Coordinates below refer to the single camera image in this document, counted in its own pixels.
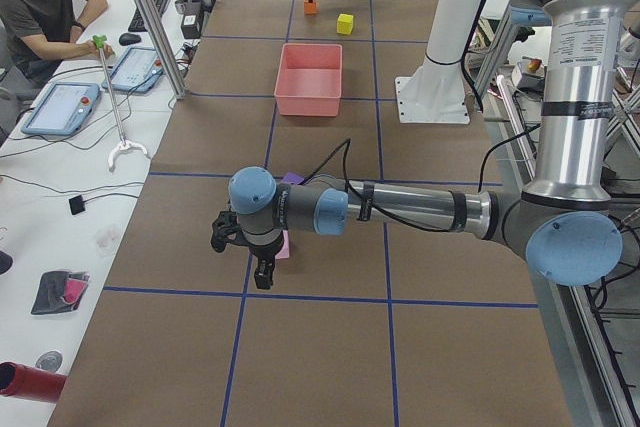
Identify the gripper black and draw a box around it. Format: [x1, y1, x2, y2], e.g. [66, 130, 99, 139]
[248, 239, 284, 289]

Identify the pink foam block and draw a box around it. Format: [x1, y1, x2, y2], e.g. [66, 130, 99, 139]
[275, 230, 290, 260]

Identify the orange foam block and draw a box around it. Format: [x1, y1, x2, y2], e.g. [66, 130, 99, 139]
[303, 0, 318, 16]

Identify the yellow foam block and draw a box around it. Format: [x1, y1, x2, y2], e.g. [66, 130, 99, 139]
[336, 13, 355, 36]

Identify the pink plastic bin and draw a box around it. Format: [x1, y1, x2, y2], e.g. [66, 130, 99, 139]
[274, 43, 343, 117]

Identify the grey pouch with pink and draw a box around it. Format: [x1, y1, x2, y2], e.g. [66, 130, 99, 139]
[31, 270, 90, 315]

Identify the purple foam block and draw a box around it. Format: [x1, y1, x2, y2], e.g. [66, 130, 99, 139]
[282, 172, 304, 185]

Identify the black power adapter box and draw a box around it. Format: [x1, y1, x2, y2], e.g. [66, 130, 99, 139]
[181, 2, 203, 40]

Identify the black computer mouse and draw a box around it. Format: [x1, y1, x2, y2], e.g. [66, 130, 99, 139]
[118, 32, 142, 46]

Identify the far blue teach pendant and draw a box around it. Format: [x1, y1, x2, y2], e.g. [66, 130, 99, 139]
[109, 46, 164, 94]

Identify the blue teach pendant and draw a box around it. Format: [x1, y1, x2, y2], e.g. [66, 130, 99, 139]
[109, 46, 164, 94]
[21, 82, 101, 136]

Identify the small black square puck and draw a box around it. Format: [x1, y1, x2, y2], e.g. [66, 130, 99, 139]
[68, 195, 86, 216]

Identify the round metal disc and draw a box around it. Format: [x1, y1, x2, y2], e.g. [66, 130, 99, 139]
[35, 350, 63, 373]

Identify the near blue teach pendant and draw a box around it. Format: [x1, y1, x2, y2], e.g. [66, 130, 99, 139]
[21, 82, 101, 136]

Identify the red cylinder bottle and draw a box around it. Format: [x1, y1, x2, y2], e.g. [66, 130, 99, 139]
[1, 362, 67, 403]

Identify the seated person dark shirt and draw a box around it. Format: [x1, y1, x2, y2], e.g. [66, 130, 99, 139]
[1, 0, 113, 86]

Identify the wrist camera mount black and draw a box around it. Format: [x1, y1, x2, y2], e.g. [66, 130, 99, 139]
[210, 210, 247, 253]

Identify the aluminium frame post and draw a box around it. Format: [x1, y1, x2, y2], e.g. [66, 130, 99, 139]
[134, 0, 186, 100]

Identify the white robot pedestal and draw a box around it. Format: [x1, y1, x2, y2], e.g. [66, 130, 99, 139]
[395, 0, 485, 125]

